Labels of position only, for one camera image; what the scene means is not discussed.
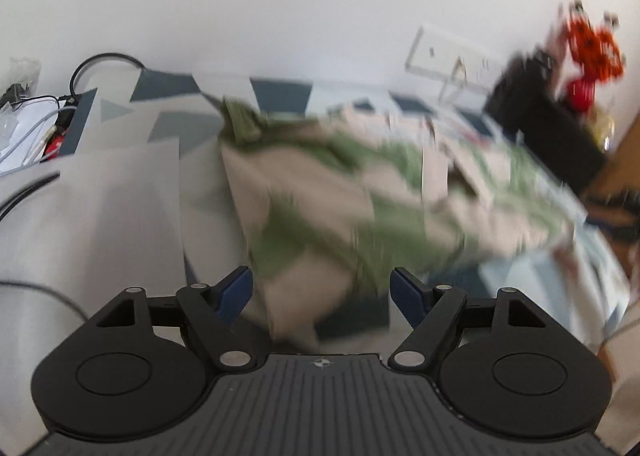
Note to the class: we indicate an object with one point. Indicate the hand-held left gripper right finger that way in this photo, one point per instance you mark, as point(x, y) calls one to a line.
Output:
point(405, 293)

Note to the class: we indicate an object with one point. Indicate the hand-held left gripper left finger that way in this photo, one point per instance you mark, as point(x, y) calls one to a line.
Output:
point(235, 293)

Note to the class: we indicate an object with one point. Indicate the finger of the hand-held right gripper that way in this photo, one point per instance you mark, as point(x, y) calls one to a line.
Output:
point(617, 198)

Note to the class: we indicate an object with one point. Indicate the green and cream patterned shirt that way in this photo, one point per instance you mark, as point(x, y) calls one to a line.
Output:
point(350, 196)

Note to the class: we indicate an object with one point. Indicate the black box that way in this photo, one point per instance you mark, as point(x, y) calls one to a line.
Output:
point(565, 151)

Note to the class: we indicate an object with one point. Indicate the yellow printed cup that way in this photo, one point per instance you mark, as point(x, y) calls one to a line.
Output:
point(602, 129)

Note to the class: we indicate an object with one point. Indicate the black water bottle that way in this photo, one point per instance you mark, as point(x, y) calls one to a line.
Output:
point(517, 91)

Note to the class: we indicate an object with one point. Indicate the red vase with orange flowers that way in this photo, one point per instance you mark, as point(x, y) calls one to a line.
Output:
point(590, 51)

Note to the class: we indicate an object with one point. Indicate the geometric patterned tablecloth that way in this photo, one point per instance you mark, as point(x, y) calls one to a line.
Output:
point(165, 91)

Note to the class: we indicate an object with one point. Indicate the small red object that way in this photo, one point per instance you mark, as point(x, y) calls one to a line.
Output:
point(54, 146)

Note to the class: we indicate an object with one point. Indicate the white wall socket panel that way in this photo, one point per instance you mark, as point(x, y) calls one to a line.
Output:
point(450, 54)

